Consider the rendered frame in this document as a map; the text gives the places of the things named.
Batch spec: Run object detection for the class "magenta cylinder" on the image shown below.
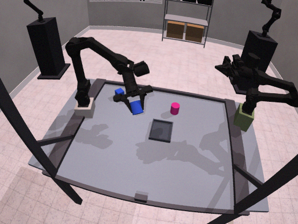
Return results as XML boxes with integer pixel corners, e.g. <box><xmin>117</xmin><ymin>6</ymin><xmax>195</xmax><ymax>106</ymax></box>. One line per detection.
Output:
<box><xmin>170</xmin><ymin>102</ymin><xmax>180</xmax><ymax>115</ymax></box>

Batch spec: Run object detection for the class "blue cylinder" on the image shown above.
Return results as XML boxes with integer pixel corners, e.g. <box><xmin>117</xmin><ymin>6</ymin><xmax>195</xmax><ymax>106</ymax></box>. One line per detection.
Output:
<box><xmin>130</xmin><ymin>100</ymin><xmax>143</xmax><ymax>115</ymax></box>

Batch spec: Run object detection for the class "blue cube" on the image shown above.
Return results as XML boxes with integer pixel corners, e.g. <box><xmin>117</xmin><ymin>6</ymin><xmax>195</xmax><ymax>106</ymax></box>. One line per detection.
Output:
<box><xmin>115</xmin><ymin>88</ymin><xmax>124</xmax><ymax>95</ymax></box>

